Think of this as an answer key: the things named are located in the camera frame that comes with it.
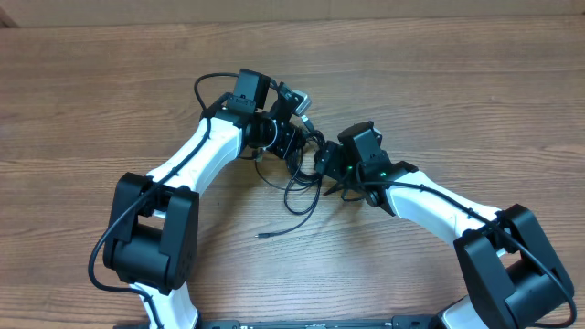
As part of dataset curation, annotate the thin black cable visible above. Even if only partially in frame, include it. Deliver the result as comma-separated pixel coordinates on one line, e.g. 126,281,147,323
237,150,324,239

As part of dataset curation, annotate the thick black cable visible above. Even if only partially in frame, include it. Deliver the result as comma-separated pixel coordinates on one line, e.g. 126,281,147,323
285,116,328,188

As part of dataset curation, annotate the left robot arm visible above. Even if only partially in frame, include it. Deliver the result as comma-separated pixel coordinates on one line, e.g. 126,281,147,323
88,69,311,328

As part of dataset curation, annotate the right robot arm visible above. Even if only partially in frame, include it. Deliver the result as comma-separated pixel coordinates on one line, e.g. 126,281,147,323
314,122,577,328

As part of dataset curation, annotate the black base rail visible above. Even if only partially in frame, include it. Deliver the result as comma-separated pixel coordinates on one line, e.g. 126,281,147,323
113,313,447,329

